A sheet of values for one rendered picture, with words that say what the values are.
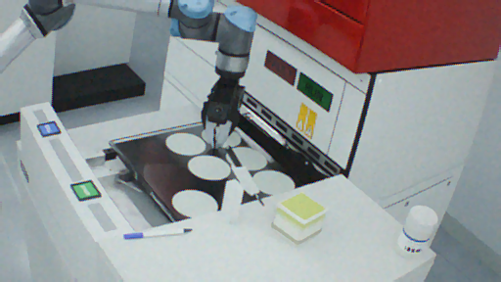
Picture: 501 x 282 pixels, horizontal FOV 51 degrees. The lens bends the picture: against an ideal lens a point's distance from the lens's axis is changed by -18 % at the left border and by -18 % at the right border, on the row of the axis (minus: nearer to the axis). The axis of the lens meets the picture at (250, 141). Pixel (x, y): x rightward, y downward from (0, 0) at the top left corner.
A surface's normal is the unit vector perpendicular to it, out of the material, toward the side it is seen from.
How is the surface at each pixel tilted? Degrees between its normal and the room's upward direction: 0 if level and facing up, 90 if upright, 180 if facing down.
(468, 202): 90
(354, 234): 0
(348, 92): 90
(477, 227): 90
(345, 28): 90
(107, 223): 0
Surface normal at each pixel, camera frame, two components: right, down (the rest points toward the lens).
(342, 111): -0.80, 0.18
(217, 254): 0.18, -0.84
